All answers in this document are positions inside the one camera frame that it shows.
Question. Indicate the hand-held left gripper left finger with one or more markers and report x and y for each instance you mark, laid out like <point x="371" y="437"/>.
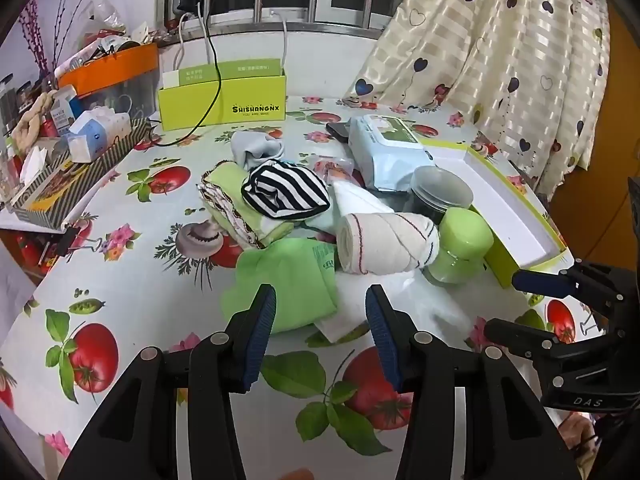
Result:
<point x="260" y="335"/>

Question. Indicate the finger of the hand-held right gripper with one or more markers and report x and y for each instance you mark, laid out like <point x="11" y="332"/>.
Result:
<point x="542" y="282"/>
<point x="515" y="335"/>

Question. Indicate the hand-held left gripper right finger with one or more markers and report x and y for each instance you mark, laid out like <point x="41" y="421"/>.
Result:
<point x="382" y="340"/>

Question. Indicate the white cloth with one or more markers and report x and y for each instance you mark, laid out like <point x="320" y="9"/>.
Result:
<point x="340" y="330"/>

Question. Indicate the green cloth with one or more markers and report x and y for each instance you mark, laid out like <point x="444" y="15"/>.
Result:
<point x="285" y="285"/>

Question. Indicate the white tray box lime rim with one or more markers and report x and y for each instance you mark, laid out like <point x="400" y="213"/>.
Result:
<point x="505" y="210"/>

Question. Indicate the white towel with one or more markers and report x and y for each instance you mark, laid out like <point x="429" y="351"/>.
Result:
<point x="380" y="242"/>

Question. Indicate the blue face mask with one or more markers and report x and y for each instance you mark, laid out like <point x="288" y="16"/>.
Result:
<point x="319" y="222"/>

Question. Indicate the green towel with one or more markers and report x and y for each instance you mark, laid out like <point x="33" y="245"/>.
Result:
<point x="227" y="195"/>

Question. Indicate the black white striped sock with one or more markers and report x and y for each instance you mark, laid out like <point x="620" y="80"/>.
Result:
<point x="285" y="190"/>

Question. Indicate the grey sock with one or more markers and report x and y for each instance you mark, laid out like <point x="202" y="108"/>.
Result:
<point x="252" y="147"/>

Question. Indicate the person's right hand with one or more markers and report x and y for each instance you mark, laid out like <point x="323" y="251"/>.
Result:
<point x="575" y="432"/>

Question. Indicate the green lid jar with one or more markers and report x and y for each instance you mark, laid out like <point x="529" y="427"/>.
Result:
<point x="462" y="240"/>

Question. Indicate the fruit print tablecloth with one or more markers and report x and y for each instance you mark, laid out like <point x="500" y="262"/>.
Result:
<point x="150" y="270"/>

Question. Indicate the clear plastic jar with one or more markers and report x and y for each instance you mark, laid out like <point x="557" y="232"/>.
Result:
<point x="440" y="185"/>

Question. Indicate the clear plastic bag pink contents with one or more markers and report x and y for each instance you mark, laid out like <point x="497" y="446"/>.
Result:
<point x="332" y="167"/>

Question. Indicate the wet wipes pack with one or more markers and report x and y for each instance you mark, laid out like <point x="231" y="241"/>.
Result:
<point x="385" y="155"/>

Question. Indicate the brown wooden cabinet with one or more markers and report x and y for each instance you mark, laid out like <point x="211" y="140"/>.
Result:
<point x="622" y="110"/>

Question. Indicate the black phone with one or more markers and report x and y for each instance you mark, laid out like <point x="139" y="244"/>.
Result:
<point x="340" y="130"/>

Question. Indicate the black binder clip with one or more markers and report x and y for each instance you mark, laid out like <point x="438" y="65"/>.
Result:
<point x="65" y="242"/>

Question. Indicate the striped cardboard tray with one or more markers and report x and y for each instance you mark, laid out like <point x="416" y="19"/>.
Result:
<point x="85" y="180"/>

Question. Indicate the lime green cardboard box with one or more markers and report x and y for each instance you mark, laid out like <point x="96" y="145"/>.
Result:
<point x="200" y="107"/>

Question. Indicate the heart print curtain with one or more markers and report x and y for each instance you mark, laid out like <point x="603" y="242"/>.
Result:
<point x="500" y="35"/>

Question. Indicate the blue white tissue pack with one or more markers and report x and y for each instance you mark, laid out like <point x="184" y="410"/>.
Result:
<point x="90" y="132"/>

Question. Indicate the white tissue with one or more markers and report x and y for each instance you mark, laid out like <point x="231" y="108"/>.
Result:
<point x="37" y="162"/>

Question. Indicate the small blue white box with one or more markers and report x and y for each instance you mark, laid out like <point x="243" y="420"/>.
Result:
<point x="65" y="105"/>

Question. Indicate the orange storage box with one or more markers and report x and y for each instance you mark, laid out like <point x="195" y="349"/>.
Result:
<point x="115" y="67"/>

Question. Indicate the beige braided headband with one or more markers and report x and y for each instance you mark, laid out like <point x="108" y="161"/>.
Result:
<point x="30" y="115"/>

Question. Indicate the crumpled clear plastic bag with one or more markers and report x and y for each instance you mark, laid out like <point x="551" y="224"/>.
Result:
<point x="102" y="15"/>

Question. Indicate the purple flower branches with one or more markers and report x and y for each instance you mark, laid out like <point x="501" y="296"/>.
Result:
<point x="32" y="30"/>

